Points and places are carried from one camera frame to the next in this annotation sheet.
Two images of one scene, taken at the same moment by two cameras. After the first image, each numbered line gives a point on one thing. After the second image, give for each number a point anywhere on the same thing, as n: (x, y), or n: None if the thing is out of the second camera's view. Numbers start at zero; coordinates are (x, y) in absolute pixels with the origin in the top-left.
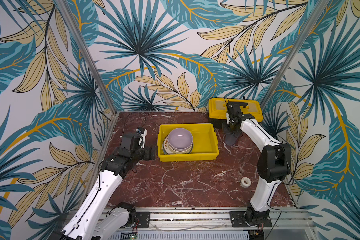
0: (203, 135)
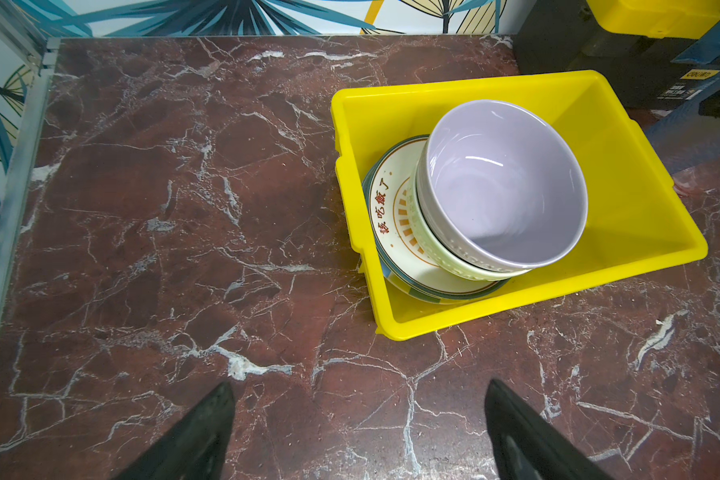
0: (638, 218)
